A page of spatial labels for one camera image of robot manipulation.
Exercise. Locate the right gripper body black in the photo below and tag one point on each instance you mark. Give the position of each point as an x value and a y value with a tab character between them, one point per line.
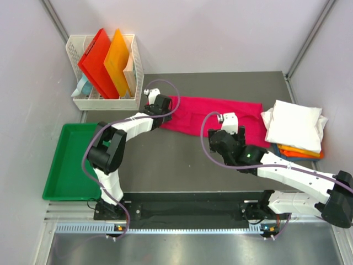
212	131

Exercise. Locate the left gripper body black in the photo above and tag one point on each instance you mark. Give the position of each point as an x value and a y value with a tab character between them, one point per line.
166	118

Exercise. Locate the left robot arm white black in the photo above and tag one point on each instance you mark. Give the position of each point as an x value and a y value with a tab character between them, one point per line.
107	152

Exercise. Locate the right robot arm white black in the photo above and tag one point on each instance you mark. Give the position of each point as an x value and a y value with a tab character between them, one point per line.
325	195

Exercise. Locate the wooden board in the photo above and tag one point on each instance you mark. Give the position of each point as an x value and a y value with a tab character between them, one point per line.
130	75

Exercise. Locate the folded white t shirt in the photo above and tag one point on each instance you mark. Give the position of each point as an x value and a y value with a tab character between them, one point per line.
295	125

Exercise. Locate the orange plastic board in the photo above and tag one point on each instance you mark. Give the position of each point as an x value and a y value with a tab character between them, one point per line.
115	63

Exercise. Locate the white plastic basket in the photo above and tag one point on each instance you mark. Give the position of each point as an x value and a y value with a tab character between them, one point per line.
75	47

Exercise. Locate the red plastic board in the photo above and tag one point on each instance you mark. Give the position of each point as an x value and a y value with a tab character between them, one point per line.
92	65

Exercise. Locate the green plastic tray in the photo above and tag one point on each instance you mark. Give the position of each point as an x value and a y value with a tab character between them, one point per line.
66	180

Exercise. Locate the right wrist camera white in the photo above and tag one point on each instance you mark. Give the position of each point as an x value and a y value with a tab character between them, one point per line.
229	122

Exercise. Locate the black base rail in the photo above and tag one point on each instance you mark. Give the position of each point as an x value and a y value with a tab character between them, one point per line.
195	210

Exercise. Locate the white slotted cable duct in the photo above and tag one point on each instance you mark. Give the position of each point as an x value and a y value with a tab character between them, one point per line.
115	229

